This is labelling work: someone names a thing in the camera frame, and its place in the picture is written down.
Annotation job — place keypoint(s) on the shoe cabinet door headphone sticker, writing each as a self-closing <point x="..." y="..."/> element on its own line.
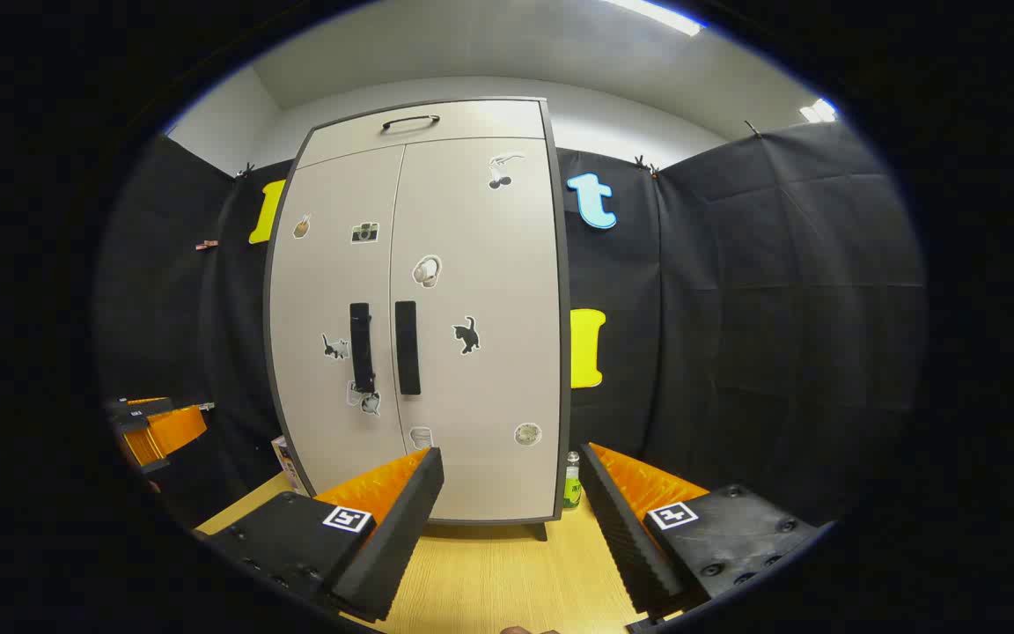
<point x="489" y="396"/>

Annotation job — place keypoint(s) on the black backdrop cloth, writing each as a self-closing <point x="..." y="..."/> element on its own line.
<point x="736" y="308"/>

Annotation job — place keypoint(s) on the green bottle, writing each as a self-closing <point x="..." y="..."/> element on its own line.
<point x="571" y="484"/>

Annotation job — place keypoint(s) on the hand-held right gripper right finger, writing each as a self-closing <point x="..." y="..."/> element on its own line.
<point x="626" y="537"/>

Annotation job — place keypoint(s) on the white spine book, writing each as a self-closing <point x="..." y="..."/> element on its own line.
<point x="285" y="462"/>

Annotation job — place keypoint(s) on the grey cabinet drawer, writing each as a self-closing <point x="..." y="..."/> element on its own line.
<point x="472" y="123"/>

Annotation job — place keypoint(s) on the grey double-door shoe cabinet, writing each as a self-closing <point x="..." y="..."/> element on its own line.
<point x="563" y="352"/>

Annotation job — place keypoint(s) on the shoe cabinet door camera sticker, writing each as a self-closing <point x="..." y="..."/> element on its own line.
<point x="322" y="291"/>

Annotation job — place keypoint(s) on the black cloth clip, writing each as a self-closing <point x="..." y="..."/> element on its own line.
<point x="246" y="168"/>
<point x="645" y="165"/>
<point x="752" y="129"/>

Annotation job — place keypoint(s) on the ceiling light strip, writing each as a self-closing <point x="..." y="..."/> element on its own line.
<point x="818" y="111"/>
<point x="657" y="16"/>

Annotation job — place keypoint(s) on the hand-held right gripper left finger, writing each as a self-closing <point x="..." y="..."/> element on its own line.
<point x="401" y="537"/>

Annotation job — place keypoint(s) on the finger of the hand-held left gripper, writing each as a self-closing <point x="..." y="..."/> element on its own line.
<point x="142" y="407"/>
<point x="174" y="431"/>

